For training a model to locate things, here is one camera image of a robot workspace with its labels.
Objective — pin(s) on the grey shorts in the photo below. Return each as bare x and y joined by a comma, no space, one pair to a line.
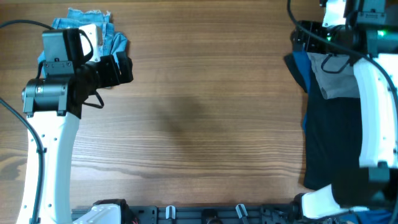
334,85

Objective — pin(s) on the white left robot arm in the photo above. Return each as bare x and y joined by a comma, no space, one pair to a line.
71,71

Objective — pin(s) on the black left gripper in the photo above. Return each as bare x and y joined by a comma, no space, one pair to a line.
113,78

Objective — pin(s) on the black garment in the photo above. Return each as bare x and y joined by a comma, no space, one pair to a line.
333,134

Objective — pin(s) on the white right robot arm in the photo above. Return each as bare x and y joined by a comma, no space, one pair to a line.
347,64

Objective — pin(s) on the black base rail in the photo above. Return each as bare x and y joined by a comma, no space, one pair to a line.
240,213

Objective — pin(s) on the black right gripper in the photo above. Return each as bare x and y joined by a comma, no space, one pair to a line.
311,46

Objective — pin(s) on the teal blue garment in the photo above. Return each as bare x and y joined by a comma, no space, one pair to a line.
303,65

